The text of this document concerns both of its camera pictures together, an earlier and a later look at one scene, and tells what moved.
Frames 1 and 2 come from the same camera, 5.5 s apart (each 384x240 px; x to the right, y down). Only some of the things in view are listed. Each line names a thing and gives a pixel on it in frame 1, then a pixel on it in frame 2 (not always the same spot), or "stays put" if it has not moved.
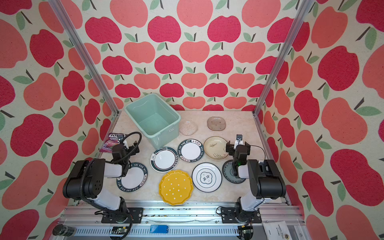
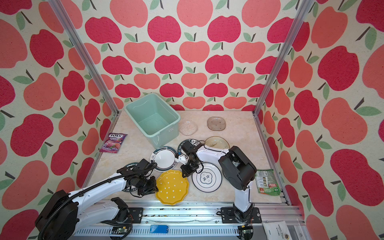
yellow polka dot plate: [175, 187] stays put
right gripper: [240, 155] -> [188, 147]
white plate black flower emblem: [207, 177] stays put
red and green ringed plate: [164, 159] stays put
